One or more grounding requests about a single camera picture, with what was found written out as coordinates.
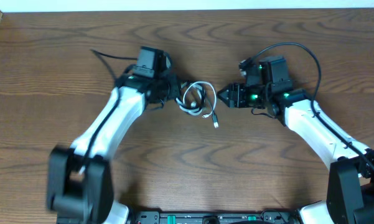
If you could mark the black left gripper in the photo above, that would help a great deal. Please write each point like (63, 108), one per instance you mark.
(176, 88)

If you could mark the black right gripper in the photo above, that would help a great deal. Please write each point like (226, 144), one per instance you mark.
(236, 92)

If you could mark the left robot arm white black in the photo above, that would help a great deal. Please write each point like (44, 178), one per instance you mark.
(79, 183)

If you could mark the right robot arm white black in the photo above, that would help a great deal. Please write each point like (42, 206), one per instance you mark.
(350, 190)

